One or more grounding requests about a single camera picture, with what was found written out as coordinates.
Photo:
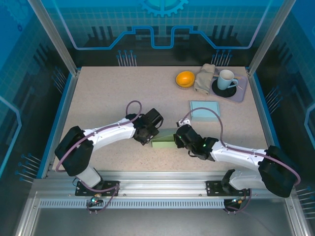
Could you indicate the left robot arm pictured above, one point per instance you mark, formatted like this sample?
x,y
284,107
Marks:
x,y
110,134

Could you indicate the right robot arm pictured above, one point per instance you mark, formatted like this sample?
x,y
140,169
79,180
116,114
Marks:
x,y
236,155

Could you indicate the black round saucer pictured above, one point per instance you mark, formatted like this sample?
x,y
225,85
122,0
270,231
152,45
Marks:
x,y
225,93

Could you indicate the orange bowl with patterned outside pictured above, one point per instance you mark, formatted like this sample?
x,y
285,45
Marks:
x,y
185,78

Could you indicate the beige folded cloth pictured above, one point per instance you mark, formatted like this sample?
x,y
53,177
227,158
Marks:
x,y
203,78

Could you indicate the lavender tray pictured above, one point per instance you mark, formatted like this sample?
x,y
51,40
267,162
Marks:
x,y
241,93

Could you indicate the light blue mug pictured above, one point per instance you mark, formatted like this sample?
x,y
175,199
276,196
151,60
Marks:
x,y
225,79

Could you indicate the thin wooden stick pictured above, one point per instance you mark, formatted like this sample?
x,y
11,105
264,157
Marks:
x,y
240,86

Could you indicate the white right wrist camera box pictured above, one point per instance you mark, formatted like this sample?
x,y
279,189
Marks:
x,y
184,122

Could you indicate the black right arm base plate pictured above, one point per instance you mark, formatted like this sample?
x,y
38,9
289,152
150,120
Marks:
x,y
212,188

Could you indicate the aluminium mounting rail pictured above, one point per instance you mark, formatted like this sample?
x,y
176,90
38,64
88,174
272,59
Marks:
x,y
160,182

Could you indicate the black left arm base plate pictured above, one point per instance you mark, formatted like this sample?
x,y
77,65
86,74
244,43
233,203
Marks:
x,y
113,186

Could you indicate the aluminium frame post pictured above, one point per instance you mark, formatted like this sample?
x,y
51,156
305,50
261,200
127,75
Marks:
x,y
56,41
268,37

